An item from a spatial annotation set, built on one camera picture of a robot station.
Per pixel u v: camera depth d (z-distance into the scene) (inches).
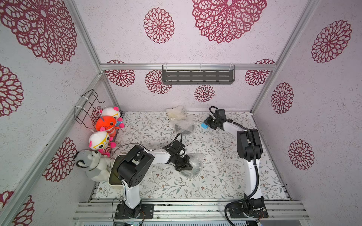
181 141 35.5
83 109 29.3
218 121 34.8
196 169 34.4
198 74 37.3
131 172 19.1
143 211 28.8
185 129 41.2
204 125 42.1
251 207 25.4
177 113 45.6
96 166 30.2
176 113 45.3
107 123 35.2
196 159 35.4
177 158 31.3
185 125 40.9
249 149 23.8
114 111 37.3
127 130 43.1
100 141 31.3
